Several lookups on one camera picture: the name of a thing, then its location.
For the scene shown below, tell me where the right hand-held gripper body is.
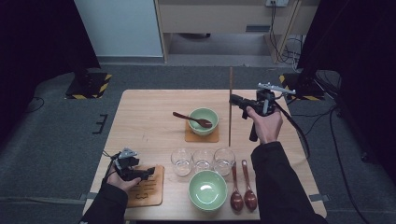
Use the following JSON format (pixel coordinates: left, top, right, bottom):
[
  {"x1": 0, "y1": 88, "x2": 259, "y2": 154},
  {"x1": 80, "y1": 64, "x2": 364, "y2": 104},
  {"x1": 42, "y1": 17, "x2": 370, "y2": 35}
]
[{"x1": 241, "y1": 82, "x2": 297, "y2": 143}]

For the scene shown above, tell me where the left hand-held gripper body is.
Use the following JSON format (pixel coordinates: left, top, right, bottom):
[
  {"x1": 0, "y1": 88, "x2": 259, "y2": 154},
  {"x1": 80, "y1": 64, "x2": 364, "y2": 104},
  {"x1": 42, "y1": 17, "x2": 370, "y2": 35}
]
[{"x1": 111, "y1": 147, "x2": 141, "y2": 182}]

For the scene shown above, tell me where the brown wooden chopstick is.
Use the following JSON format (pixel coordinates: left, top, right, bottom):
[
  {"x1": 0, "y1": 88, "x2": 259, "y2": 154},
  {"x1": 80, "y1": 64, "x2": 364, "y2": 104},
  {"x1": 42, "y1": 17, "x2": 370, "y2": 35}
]
[{"x1": 229, "y1": 65, "x2": 234, "y2": 147}]

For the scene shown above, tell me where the carved wooden trivet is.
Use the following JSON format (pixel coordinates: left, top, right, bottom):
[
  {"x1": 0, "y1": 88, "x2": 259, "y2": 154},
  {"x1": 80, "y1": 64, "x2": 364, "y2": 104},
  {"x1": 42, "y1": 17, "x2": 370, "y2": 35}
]
[
  {"x1": 126, "y1": 164, "x2": 165, "y2": 208},
  {"x1": 184, "y1": 119, "x2": 220, "y2": 144}
]

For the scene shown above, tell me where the clear drinking glass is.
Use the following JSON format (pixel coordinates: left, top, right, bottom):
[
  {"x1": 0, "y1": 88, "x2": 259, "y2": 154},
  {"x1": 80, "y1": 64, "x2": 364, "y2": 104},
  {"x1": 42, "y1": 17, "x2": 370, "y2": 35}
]
[
  {"x1": 191, "y1": 148, "x2": 216, "y2": 173},
  {"x1": 170, "y1": 148, "x2": 193, "y2": 177},
  {"x1": 213, "y1": 147, "x2": 236, "y2": 176}
]

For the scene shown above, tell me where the green ceramic bowl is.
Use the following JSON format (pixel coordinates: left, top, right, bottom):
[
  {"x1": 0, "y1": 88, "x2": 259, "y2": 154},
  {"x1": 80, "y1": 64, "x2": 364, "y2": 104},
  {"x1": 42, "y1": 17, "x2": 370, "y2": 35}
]
[
  {"x1": 188, "y1": 169, "x2": 229, "y2": 213},
  {"x1": 187, "y1": 106, "x2": 219, "y2": 137}
]

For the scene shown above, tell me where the reddish brown wooden spoon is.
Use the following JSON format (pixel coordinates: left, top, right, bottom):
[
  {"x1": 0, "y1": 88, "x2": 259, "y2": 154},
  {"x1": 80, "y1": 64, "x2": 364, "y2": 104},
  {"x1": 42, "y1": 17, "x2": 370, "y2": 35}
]
[
  {"x1": 229, "y1": 161, "x2": 245, "y2": 213},
  {"x1": 172, "y1": 111, "x2": 214, "y2": 130},
  {"x1": 241, "y1": 159, "x2": 258, "y2": 213}
]

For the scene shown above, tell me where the person's left hand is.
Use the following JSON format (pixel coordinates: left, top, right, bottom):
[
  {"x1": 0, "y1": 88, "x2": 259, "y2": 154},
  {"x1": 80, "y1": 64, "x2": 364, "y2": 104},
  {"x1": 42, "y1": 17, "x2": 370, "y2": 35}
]
[{"x1": 106, "y1": 171, "x2": 143, "y2": 194}]

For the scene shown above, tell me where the person's right hand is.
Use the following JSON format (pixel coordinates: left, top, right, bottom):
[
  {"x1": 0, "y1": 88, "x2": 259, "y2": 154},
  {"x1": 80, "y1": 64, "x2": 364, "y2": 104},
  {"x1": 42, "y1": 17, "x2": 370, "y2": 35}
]
[{"x1": 247, "y1": 106, "x2": 284, "y2": 145}]

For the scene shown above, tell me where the striped black stand base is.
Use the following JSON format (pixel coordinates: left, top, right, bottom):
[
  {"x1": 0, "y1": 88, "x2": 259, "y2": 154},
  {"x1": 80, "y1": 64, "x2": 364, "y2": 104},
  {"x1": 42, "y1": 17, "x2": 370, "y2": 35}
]
[
  {"x1": 64, "y1": 72, "x2": 113, "y2": 101},
  {"x1": 278, "y1": 73, "x2": 326, "y2": 102}
]

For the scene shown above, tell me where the light wooden desk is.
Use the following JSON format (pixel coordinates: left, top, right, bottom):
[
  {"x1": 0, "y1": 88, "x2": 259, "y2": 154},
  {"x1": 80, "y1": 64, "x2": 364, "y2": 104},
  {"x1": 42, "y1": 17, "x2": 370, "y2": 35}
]
[{"x1": 153, "y1": 0, "x2": 321, "y2": 64}]

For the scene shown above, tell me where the dark curtain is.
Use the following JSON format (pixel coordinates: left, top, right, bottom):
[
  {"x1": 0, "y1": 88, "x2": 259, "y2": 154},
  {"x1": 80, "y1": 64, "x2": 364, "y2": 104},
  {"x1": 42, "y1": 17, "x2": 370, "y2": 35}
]
[
  {"x1": 297, "y1": 0, "x2": 396, "y2": 188},
  {"x1": 0, "y1": 0, "x2": 101, "y2": 147}
]

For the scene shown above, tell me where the white panel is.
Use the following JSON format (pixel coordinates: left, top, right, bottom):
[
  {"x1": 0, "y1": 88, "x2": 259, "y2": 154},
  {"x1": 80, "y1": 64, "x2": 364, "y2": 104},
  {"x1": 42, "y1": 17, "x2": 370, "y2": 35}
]
[{"x1": 74, "y1": 0, "x2": 165, "y2": 59}]

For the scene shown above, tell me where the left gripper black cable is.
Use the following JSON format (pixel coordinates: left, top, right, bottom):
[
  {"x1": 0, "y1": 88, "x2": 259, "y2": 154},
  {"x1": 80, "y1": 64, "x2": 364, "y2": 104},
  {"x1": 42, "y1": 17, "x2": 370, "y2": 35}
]
[{"x1": 102, "y1": 149, "x2": 120, "y2": 185}]

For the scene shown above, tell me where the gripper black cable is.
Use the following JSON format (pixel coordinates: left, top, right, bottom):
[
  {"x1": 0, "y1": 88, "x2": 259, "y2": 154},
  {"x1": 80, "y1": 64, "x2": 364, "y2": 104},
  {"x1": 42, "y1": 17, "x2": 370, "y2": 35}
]
[
  {"x1": 274, "y1": 100, "x2": 312, "y2": 159},
  {"x1": 102, "y1": 149, "x2": 120, "y2": 185}
]

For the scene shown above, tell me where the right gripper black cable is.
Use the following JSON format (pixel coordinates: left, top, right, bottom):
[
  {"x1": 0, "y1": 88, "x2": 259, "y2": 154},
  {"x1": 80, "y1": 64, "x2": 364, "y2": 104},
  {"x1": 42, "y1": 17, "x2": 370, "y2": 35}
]
[{"x1": 274, "y1": 100, "x2": 312, "y2": 159}]

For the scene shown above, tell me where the black floor cable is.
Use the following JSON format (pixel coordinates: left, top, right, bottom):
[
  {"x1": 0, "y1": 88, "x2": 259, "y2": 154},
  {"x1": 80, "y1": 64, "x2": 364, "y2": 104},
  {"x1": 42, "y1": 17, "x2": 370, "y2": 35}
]
[
  {"x1": 290, "y1": 105, "x2": 339, "y2": 139},
  {"x1": 328, "y1": 105, "x2": 373, "y2": 224},
  {"x1": 26, "y1": 96, "x2": 46, "y2": 115}
]

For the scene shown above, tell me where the tangle of black cables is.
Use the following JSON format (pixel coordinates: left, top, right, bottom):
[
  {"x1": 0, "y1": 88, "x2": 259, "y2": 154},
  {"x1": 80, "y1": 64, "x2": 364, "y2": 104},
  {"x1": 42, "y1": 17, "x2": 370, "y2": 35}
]
[{"x1": 268, "y1": 1, "x2": 305, "y2": 68}]

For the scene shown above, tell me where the grey wall socket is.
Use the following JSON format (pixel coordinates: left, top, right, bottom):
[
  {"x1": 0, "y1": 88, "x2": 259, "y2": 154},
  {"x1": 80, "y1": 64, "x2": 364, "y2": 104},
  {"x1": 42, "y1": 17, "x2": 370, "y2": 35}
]
[{"x1": 265, "y1": 0, "x2": 290, "y2": 8}]

